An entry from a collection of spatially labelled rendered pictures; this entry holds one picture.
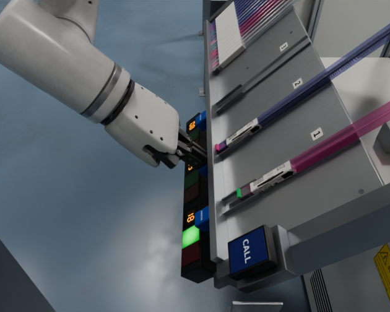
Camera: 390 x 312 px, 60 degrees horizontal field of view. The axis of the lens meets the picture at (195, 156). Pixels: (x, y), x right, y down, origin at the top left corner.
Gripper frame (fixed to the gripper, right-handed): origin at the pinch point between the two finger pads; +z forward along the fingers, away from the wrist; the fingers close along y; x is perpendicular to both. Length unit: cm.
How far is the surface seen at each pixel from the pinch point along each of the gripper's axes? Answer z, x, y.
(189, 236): 3.4, -4.5, 11.5
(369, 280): 42.3, 5.8, 8.9
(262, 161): 2.4, 10.5, 6.8
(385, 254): 36.2, 12.0, 8.1
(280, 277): 0.4, 11.2, 24.0
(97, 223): 23, -77, -35
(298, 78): 2.5, 19.0, -4.1
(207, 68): 0.3, 3.4, -23.3
